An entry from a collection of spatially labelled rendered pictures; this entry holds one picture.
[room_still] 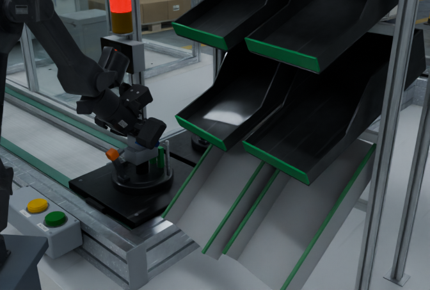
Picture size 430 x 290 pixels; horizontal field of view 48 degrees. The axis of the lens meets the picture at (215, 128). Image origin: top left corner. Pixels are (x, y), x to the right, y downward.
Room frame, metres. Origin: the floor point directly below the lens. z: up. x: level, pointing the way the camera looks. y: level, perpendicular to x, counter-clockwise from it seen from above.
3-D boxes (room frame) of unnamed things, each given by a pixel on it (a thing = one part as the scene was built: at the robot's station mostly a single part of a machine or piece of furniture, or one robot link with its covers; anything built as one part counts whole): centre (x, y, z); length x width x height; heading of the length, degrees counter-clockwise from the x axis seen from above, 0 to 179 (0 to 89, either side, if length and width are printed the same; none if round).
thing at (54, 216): (0.81, 0.32, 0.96); 0.04 x 0.04 x 0.02
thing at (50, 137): (1.18, 0.37, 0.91); 0.84 x 0.28 x 0.10; 48
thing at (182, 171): (0.96, 0.16, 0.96); 0.24 x 0.24 x 0.02; 48
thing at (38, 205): (0.86, 0.37, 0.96); 0.04 x 0.04 x 0.02
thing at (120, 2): (1.17, 0.23, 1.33); 0.05 x 0.05 x 0.05
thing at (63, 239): (0.86, 0.37, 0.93); 0.21 x 0.07 x 0.06; 48
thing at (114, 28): (1.17, 0.23, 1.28); 0.05 x 0.05 x 0.05
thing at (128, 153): (0.97, 0.16, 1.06); 0.08 x 0.04 x 0.07; 138
